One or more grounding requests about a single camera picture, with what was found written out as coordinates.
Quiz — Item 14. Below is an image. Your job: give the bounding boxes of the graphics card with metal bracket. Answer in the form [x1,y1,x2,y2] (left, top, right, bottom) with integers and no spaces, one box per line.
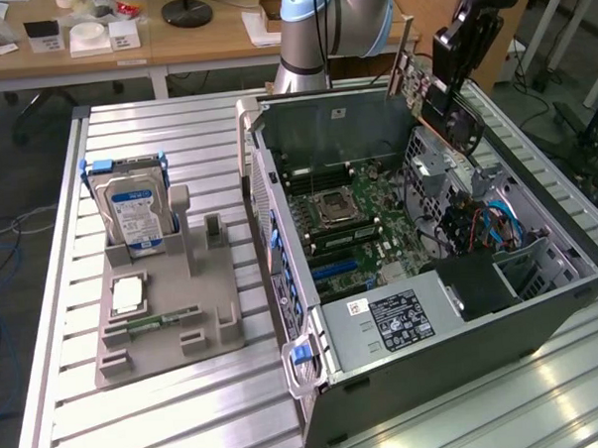
[380,11,490,161]

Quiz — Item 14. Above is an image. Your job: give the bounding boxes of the perforated silver drive cage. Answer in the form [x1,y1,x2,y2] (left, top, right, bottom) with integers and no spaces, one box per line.
[401,122,479,230]

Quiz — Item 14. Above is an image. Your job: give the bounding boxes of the black equipment stand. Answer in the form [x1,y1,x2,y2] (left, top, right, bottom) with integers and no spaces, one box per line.
[549,71,598,199]

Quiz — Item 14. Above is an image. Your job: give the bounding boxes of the green motherboard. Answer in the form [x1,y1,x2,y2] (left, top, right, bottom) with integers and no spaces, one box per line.
[276,151,442,308]

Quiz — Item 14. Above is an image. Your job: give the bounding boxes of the white paper stack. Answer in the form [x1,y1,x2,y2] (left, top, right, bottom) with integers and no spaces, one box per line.
[241,8,286,49]

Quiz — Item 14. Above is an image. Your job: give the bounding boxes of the CPU socket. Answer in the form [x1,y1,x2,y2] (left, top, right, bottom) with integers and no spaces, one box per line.
[314,188,363,232]

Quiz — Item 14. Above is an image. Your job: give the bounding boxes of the black fan shroud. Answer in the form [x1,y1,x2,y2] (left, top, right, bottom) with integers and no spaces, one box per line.
[431,251,523,324]

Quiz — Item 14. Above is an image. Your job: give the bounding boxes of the silver disk bay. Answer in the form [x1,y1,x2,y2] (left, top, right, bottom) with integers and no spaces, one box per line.
[490,234,581,303]

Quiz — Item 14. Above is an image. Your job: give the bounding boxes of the blue expansion slot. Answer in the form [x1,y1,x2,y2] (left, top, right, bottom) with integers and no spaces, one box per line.
[309,258,360,282]

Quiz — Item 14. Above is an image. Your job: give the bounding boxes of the black round lamp base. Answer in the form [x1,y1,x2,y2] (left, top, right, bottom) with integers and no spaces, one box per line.
[161,0,216,31]

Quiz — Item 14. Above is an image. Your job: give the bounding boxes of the grey power supply unit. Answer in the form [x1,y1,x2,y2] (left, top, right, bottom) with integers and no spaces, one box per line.
[318,269,468,376]

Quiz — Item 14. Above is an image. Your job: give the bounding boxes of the open dark PC case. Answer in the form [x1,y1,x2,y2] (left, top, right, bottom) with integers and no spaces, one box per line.
[233,61,598,448]

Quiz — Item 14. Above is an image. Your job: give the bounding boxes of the white labelled box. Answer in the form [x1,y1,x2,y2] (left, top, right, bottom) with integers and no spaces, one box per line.
[106,18,142,53]

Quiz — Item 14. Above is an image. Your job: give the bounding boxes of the silver CPU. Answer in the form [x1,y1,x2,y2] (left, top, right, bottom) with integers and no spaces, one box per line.
[110,278,146,313]

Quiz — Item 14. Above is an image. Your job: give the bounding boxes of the green RAM stick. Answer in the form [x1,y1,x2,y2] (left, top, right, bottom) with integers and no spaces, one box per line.
[126,311,188,335]

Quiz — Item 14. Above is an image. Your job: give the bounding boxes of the white box with black top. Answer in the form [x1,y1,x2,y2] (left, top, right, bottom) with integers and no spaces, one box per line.
[23,19,67,55]

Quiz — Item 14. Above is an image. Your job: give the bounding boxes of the black chair base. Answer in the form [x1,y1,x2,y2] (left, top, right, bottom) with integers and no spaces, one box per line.
[2,80,128,147]

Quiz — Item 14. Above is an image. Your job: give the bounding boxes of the grey parts rack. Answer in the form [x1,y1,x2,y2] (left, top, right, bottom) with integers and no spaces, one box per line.
[86,183,251,392]

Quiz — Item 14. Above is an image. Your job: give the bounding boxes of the wooden desk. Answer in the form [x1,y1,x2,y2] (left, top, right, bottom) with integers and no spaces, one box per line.
[0,0,422,94]

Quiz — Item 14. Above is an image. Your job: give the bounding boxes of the white desk frame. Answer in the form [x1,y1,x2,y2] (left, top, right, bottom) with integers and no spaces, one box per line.
[516,0,598,111]

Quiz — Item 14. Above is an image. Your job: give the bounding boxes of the blue wire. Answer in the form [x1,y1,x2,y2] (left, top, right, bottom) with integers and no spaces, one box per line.
[480,198,525,252]

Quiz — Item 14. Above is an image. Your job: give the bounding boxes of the red wire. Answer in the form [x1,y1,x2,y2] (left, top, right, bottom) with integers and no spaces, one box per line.
[465,208,481,251]

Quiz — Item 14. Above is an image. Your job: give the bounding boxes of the hard disk with blue bracket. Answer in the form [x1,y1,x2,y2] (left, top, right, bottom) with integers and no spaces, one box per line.
[76,151,176,260]

